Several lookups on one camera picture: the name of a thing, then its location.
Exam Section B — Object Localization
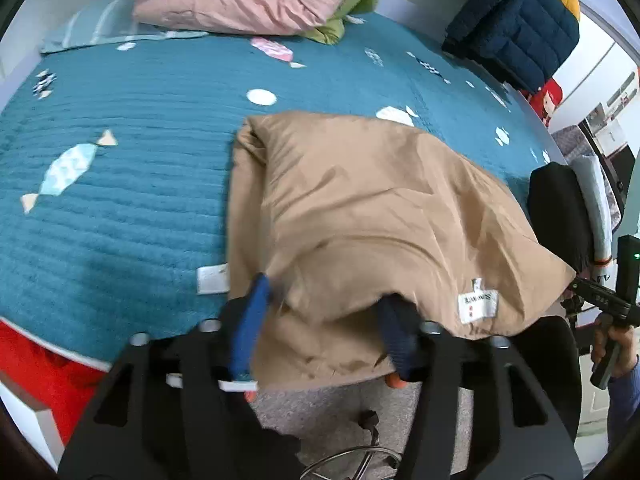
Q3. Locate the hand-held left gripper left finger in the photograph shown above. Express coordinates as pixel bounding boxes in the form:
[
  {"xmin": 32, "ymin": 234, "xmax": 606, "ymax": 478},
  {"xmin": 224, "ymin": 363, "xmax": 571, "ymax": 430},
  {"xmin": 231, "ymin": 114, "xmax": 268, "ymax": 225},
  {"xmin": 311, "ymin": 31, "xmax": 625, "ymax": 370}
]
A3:
[{"xmin": 57, "ymin": 274, "xmax": 301, "ymax": 480}]

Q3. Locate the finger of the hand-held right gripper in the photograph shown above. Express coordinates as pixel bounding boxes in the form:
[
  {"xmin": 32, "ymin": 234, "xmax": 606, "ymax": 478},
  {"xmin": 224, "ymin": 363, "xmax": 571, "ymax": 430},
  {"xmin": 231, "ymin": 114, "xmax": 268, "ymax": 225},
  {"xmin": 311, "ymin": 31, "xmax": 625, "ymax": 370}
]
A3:
[{"xmin": 567, "ymin": 279, "xmax": 618, "ymax": 313}]

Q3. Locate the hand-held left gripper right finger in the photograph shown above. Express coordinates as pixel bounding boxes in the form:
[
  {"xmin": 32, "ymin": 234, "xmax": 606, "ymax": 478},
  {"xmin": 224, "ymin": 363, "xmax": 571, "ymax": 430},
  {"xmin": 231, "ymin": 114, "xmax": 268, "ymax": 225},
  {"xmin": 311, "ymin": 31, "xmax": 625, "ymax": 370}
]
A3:
[{"xmin": 377, "ymin": 297, "xmax": 584, "ymax": 480}]

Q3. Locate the tan jacket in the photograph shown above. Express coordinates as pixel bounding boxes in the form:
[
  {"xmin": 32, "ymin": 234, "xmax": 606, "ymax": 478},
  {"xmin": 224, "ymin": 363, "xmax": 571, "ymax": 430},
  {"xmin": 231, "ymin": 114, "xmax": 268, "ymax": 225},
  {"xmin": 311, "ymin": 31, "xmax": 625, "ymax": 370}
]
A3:
[{"xmin": 226, "ymin": 110, "xmax": 577, "ymax": 392}]

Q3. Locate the person's right forearm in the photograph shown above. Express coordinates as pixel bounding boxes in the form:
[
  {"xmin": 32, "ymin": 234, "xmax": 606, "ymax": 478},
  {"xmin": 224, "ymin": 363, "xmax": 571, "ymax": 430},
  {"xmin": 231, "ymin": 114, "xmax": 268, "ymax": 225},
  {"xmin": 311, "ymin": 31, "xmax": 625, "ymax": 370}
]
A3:
[{"xmin": 606, "ymin": 354, "xmax": 640, "ymax": 457}]

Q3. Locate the person's right hand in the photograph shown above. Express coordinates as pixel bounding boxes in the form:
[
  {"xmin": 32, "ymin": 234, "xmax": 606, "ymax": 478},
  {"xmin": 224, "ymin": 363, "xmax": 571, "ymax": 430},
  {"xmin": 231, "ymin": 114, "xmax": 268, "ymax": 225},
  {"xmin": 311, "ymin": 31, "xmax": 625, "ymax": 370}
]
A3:
[{"xmin": 591, "ymin": 312, "xmax": 640, "ymax": 380}]

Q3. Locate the grey patterned cloth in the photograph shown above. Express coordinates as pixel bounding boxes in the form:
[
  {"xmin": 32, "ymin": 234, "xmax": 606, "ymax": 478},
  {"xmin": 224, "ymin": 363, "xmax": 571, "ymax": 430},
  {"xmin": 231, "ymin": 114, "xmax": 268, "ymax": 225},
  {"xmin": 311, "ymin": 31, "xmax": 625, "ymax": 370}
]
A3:
[{"xmin": 550, "ymin": 124, "xmax": 615, "ymax": 263}]

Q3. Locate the red printed cloth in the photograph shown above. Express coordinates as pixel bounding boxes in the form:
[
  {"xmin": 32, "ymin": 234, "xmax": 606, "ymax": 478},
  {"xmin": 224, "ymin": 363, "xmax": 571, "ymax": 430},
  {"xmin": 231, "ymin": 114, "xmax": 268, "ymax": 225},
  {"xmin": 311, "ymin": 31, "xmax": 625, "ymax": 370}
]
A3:
[{"xmin": 522, "ymin": 79, "xmax": 564, "ymax": 128}]

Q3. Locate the teal candy print blanket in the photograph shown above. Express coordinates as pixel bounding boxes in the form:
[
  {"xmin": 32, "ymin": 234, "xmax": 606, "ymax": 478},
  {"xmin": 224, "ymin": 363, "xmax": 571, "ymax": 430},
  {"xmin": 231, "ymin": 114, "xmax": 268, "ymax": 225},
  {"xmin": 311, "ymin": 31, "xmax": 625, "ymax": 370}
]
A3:
[{"xmin": 0, "ymin": 12, "xmax": 568, "ymax": 365}]

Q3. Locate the navy and yellow puffer jacket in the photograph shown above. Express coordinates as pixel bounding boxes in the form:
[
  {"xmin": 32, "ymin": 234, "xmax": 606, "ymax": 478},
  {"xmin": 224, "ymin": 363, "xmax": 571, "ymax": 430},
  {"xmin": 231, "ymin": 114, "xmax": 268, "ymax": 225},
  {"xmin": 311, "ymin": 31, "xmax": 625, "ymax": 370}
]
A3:
[{"xmin": 441, "ymin": 0, "xmax": 582, "ymax": 95}]

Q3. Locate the red bed frame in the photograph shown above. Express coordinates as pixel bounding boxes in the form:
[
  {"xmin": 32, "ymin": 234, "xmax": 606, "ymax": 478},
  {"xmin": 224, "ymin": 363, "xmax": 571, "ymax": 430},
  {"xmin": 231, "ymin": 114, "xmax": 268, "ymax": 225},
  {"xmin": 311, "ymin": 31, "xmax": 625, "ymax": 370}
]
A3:
[{"xmin": 0, "ymin": 319, "xmax": 108, "ymax": 447}]

